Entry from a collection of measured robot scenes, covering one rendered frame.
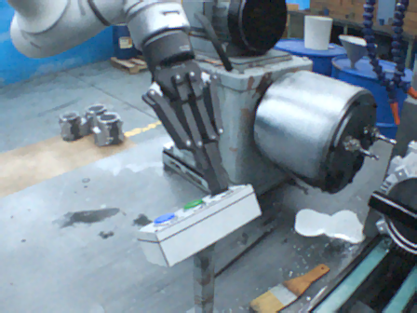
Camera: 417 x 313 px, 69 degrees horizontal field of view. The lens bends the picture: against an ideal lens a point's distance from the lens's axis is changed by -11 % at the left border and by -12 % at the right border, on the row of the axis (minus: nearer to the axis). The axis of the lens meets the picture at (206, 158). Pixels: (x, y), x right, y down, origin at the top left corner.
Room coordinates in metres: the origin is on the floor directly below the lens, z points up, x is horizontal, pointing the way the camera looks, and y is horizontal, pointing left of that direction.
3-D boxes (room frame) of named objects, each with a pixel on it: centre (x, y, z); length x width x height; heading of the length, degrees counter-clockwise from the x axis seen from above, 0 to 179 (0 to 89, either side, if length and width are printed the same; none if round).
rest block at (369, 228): (0.60, -0.44, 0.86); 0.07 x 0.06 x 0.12; 40
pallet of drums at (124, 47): (5.53, 0.86, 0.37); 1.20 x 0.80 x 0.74; 126
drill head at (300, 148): (0.74, -0.23, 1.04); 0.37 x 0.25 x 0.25; 40
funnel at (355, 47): (2.02, -0.94, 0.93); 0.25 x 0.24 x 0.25; 131
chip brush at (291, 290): (0.44, -0.18, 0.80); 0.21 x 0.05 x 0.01; 122
